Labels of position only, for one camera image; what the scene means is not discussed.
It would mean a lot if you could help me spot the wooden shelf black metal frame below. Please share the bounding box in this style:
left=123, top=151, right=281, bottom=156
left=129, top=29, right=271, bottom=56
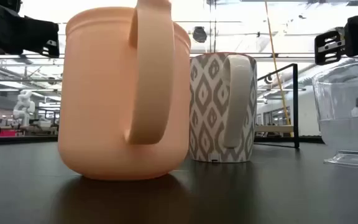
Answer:
left=255, top=63, right=300, bottom=149

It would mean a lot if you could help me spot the yellow hanging cable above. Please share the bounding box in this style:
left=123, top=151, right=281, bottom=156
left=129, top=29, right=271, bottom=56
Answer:
left=264, top=0, right=291, bottom=138

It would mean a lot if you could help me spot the clear plastic mug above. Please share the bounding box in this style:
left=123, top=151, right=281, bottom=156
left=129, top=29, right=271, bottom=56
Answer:
left=311, top=57, right=358, bottom=170

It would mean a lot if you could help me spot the peach plastic mug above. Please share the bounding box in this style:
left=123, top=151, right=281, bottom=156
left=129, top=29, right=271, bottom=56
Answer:
left=57, top=0, right=192, bottom=181

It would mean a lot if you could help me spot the grey white patterned mug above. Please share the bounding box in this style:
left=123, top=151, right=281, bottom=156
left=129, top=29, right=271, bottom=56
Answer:
left=188, top=52, right=258, bottom=163

